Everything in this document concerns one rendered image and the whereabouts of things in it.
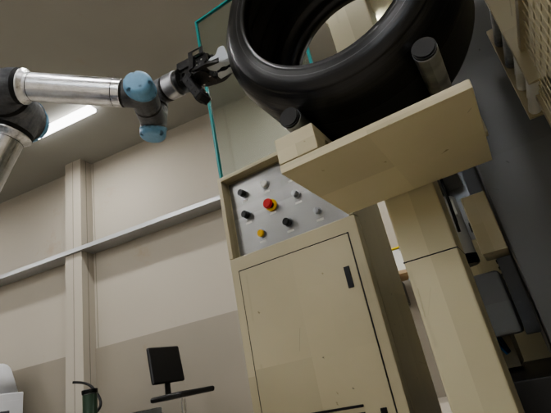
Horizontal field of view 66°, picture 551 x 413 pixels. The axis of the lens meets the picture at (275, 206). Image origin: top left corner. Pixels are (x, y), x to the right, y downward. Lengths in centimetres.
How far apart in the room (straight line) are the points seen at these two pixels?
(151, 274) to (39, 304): 202
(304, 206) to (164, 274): 438
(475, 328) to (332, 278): 59
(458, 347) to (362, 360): 46
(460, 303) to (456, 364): 13
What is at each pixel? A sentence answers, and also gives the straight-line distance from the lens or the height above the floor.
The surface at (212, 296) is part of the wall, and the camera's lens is 544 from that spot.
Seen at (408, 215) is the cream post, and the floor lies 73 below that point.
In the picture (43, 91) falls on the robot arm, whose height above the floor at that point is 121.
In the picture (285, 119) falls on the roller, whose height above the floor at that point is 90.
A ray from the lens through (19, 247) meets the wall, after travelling 804.
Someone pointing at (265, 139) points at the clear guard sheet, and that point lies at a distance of 183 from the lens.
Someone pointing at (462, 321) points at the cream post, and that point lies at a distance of 106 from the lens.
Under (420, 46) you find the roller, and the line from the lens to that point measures 85.
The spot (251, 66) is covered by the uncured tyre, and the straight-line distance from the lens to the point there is 100.
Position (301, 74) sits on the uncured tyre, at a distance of 91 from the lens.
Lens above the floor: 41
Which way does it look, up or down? 22 degrees up
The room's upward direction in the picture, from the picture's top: 12 degrees counter-clockwise
